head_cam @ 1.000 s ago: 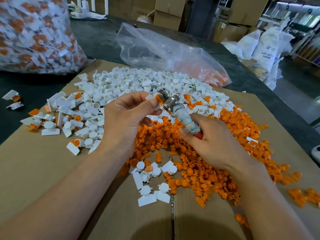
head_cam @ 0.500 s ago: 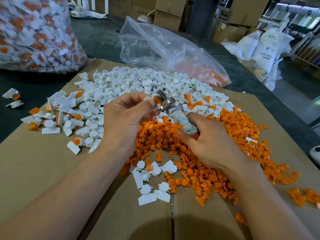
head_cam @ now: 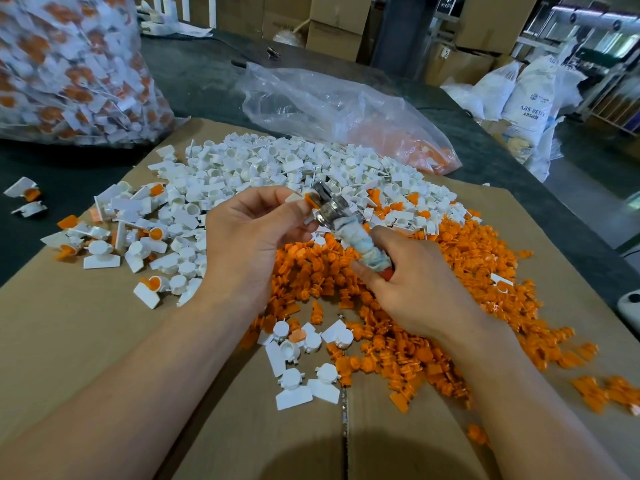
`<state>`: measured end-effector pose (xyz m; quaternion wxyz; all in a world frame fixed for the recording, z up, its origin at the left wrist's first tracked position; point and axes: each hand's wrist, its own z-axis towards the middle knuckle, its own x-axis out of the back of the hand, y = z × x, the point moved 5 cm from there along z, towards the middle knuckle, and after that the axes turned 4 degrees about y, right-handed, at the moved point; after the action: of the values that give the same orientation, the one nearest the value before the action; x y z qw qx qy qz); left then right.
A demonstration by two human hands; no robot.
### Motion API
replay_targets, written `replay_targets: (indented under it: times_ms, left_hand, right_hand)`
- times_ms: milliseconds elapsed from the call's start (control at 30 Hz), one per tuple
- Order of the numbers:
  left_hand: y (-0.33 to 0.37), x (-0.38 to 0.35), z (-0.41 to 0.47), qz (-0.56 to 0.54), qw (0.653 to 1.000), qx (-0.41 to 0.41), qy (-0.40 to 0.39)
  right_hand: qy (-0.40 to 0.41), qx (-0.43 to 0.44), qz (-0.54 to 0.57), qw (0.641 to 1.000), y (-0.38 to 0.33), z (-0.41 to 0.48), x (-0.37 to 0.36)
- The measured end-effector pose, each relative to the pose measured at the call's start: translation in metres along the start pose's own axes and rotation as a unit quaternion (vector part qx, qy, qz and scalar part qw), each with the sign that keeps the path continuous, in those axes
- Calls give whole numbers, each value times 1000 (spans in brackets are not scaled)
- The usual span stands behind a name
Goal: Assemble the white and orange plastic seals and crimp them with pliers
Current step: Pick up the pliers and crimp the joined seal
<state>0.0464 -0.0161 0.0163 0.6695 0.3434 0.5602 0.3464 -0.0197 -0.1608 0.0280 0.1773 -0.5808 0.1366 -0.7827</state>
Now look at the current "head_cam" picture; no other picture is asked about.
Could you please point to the person's left hand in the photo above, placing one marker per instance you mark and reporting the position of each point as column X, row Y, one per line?
column 240, row 244

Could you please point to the person's right hand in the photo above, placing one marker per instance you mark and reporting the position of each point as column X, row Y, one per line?
column 425, row 289

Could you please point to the person's right thumb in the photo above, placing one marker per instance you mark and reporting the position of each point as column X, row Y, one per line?
column 392, row 238

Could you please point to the person's left thumb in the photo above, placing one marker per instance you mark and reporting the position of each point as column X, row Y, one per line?
column 280, row 218

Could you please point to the white and orange plastic part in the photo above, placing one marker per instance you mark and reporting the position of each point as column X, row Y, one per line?
column 299, row 197

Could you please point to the person's left forearm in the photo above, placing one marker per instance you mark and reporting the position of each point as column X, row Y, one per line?
column 130, row 384

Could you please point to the person's right forearm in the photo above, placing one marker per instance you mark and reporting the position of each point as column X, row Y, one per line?
column 520, row 409

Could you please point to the pile of white plastic caps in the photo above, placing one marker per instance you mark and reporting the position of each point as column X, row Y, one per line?
column 235, row 179

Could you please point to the pile of orange plastic inserts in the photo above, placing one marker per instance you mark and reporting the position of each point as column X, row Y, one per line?
column 475, row 274

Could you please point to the crumpled clear plastic bag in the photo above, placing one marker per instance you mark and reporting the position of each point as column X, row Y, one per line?
column 330, row 107

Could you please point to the small black clip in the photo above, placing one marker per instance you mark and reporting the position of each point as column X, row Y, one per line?
column 273, row 53

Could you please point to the white woven sack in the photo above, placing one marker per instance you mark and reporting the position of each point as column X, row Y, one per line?
column 495, row 89

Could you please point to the white printed resin sack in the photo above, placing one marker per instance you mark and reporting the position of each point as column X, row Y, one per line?
column 532, row 102

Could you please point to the white plastic pieces heap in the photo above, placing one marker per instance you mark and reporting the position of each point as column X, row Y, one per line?
column 167, row 22

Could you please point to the brown cardboard sheet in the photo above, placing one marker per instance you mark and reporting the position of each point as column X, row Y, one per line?
column 75, row 324

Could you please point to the large brown cardboard box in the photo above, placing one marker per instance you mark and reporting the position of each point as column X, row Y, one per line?
column 495, row 19

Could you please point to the white rounded device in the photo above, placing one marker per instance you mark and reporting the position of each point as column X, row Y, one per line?
column 631, row 307

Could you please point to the clear bag of assembled parts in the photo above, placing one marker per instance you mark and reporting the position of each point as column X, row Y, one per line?
column 70, row 64

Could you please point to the metal rack frame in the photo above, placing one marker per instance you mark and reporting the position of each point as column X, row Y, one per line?
column 595, row 24

